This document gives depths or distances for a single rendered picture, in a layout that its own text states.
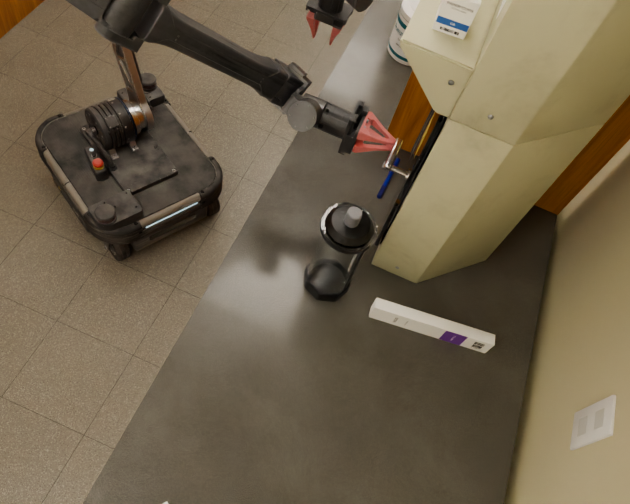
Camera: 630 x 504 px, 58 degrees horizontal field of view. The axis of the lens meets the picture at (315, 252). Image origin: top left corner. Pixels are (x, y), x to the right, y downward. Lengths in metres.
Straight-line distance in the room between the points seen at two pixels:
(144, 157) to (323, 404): 1.41
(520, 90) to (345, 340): 0.61
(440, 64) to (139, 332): 1.61
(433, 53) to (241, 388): 0.69
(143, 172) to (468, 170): 1.48
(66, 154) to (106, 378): 0.85
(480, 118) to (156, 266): 1.64
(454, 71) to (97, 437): 1.65
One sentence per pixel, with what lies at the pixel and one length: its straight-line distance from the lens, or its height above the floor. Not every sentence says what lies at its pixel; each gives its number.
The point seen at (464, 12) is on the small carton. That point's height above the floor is 1.55.
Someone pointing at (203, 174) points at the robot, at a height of 0.24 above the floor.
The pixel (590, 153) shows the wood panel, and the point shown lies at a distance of 1.46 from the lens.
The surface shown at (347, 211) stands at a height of 1.21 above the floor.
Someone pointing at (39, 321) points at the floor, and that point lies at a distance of 2.28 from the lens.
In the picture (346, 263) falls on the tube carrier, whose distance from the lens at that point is 1.10.
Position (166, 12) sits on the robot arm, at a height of 1.45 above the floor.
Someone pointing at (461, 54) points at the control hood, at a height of 1.51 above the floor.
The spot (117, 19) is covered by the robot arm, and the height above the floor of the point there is 1.46.
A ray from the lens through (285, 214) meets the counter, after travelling 1.33.
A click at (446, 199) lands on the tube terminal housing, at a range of 1.08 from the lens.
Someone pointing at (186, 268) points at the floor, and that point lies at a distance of 2.31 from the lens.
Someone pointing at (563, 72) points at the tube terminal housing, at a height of 1.56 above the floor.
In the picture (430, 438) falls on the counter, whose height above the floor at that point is 0.94.
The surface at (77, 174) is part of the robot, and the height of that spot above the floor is 0.24.
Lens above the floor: 2.03
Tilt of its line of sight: 58 degrees down
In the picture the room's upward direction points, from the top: 19 degrees clockwise
